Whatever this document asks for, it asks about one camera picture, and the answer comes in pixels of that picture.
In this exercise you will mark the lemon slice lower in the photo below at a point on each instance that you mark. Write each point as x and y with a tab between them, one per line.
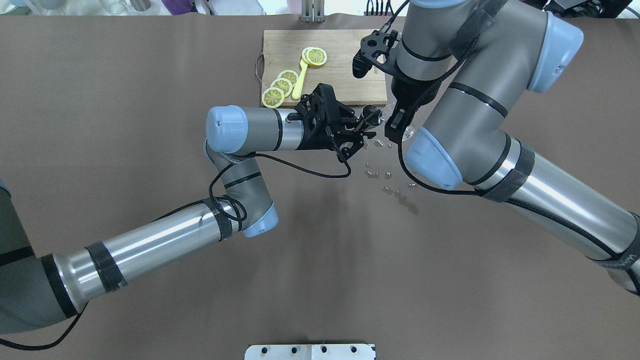
273	97

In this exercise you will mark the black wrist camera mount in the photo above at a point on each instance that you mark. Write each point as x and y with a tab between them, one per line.
377	51

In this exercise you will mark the purple cloth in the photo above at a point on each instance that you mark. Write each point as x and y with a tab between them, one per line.
179	7

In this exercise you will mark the steel measuring jigger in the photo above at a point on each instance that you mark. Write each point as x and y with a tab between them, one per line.
369	119

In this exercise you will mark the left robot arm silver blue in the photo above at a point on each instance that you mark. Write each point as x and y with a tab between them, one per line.
37	292

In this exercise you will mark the white tray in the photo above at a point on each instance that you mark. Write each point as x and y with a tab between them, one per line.
235	7

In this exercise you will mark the wooden cutting board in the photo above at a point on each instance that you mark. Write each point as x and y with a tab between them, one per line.
282	51

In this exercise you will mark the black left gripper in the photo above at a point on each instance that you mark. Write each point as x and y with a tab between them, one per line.
318	140

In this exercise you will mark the lemon slice upper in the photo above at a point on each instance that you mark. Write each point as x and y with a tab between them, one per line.
289	75

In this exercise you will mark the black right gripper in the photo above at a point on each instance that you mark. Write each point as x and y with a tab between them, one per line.
406	93

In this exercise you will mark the white mounting plate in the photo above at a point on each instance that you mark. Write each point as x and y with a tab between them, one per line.
329	351

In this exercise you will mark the aluminium frame post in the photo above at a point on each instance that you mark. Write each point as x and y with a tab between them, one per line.
313	11

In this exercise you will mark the lemon slice on spoon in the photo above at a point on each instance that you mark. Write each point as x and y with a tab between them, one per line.
314	56

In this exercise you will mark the lemon slice middle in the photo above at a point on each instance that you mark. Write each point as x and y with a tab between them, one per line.
284	84

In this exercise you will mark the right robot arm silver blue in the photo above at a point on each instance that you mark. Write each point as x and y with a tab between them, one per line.
504	48

